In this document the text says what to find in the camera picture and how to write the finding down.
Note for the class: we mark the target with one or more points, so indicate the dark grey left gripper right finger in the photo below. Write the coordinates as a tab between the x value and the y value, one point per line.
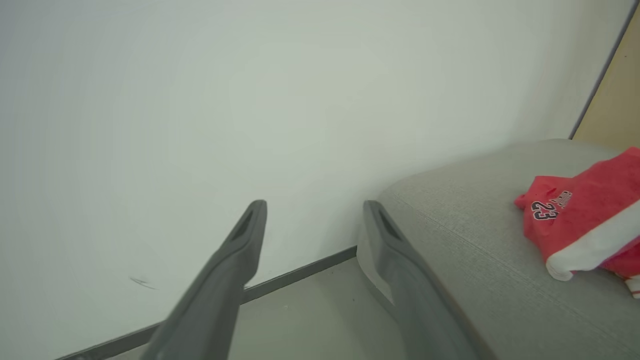
420	310

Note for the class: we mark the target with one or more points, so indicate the tan wooden panel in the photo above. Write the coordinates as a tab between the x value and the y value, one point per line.
620	100

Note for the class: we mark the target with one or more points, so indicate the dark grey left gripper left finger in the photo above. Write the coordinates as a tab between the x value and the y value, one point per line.
210	300

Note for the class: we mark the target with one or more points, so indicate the grey fabric sofa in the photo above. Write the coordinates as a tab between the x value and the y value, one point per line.
475	225

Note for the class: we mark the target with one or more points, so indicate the red white striped sports garment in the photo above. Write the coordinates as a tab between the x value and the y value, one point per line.
590	200

